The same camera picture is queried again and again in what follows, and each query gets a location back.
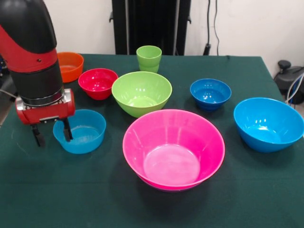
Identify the orange bowl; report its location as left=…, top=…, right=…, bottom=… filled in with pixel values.
left=57, top=51, right=85, bottom=84

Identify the black hanging cable with plug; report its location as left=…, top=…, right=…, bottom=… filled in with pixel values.
left=204, top=0, right=220, bottom=57

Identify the dark blue bowl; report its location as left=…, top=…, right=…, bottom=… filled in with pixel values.
left=190, top=78, right=232, bottom=112

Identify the dark green tablecloth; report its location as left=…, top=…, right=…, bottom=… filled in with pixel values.
left=0, top=53, right=304, bottom=228

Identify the large light blue bowl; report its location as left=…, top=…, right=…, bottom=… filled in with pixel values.
left=233, top=96, right=304, bottom=153

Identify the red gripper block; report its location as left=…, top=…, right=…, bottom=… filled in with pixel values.
left=15, top=88, right=76, bottom=147

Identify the large pink bowl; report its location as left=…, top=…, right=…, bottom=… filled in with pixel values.
left=122, top=109, right=226, bottom=191

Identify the small pink bowl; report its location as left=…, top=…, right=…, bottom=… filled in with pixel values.
left=77, top=68, right=119, bottom=101

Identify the purple bowl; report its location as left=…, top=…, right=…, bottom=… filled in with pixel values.
left=139, top=175, right=207, bottom=192

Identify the small light blue bowl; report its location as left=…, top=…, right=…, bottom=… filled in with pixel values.
left=52, top=109, right=107, bottom=155

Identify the lime green bowl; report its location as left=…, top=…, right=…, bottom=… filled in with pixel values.
left=111, top=71, right=173, bottom=119

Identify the green cup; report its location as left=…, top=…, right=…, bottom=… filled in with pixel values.
left=136, top=45, right=162, bottom=74

